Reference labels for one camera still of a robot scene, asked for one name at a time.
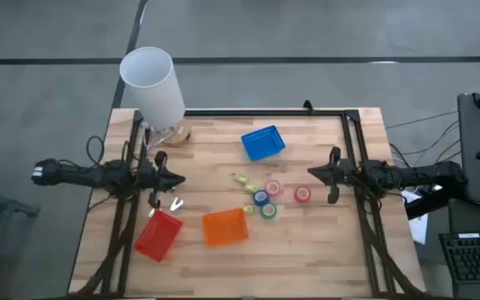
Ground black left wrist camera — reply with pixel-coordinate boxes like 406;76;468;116
147;190;163;210

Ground black left camera cable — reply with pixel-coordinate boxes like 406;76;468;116
85;134;107;168

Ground white paper sheet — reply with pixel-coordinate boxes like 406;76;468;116
401;189;429;246

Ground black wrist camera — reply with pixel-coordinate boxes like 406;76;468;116
147;190;163;210
326;185;341;206

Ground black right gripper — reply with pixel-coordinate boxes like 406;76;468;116
306;145;366;193

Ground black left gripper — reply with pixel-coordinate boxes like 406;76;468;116
137;150;186;195

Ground orange plastic basket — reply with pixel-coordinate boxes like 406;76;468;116
201;207;250;248

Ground dark grey desk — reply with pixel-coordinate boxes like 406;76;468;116
447;197;480;300

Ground black desk beam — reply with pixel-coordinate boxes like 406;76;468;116
405;182;466;221

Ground pink tape roll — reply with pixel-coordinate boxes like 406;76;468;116
264;179;283;198

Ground black floor cable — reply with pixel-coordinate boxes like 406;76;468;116
384;109;460;130

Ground red plastic basket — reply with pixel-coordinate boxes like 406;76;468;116
133;209;184;263

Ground black aluminium table frame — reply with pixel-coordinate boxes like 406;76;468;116
67;108;431;300

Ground green tape roll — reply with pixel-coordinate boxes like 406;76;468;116
260;202;278;221

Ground table lamp white shade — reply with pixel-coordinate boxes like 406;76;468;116
118;46;193;148

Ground blue plastic basket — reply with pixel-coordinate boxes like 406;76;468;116
240;124;287;163

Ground clear lamp cord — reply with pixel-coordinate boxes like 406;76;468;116
141;123;175;152

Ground blue tape roll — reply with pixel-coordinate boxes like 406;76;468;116
252;189;271;208

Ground black keyboard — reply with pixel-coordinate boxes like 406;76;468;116
438;231;480;286

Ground red tape roll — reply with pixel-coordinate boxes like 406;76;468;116
293;185;313;204

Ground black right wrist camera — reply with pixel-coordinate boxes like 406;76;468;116
326;185;341;206

